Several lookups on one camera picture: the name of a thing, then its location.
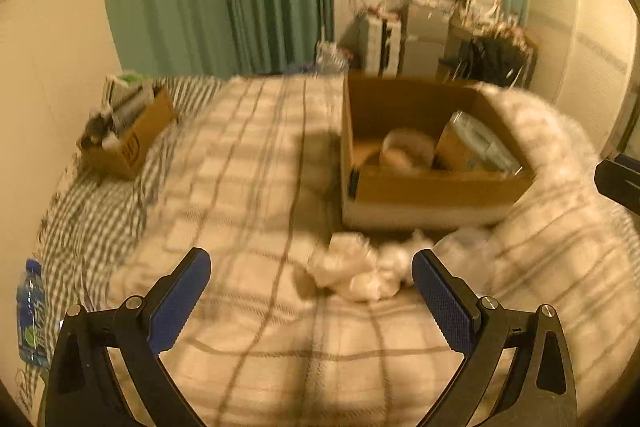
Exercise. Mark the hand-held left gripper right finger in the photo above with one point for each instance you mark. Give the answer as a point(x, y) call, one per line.
point(442, 294)

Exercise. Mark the large cardboard box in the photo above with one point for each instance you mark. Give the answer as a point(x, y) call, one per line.
point(430, 199)

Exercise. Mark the cluttered dark desk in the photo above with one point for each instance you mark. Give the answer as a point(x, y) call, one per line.
point(492, 49)

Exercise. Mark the plaid cream blanket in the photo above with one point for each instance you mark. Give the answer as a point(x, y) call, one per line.
point(380, 257)

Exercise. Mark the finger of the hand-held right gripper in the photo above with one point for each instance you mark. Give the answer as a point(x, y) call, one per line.
point(617, 179)

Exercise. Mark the blue plastic water bottle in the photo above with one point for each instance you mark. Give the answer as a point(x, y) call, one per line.
point(31, 312)

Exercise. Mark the clear plastic packet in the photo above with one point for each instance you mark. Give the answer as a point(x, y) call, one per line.
point(475, 142)

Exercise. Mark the small cardboard box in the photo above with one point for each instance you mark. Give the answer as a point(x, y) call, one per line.
point(131, 142)

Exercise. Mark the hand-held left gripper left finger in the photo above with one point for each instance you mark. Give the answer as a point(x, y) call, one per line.
point(179, 294)

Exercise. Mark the clear plastic bottle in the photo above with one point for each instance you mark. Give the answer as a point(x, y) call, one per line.
point(331, 57)

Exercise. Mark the white storage tower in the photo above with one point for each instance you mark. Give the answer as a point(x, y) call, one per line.
point(386, 44)

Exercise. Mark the checked grey bed sheet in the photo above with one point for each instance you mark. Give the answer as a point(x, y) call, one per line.
point(100, 207)

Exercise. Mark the white plastic bag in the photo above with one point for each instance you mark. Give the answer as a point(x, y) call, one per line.
point(357, 269)

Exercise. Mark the green tissue box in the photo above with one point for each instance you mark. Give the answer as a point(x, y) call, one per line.
point(122, 84)

